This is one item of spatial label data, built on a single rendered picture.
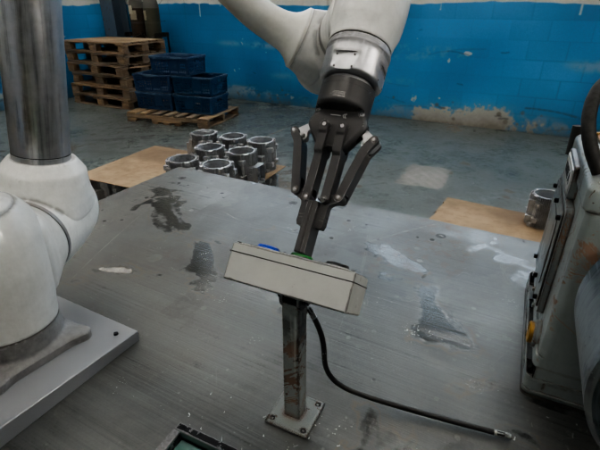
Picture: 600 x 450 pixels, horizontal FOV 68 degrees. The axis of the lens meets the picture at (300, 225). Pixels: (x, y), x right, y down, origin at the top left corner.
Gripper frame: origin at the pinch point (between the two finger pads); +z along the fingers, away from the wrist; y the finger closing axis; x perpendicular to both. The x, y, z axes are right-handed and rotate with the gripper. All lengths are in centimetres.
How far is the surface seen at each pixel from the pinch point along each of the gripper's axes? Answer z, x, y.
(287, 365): 18.7, 7.1, -0.5
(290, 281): 7.4, -3.5, 0.8
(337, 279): 5.6, -3.4, 6.5
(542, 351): 7.0, 24.7, 32.1
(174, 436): 27.5, -7.8, -5.8
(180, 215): -3, 53, -62
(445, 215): -62, 234, -7
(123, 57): -225, 353, -469
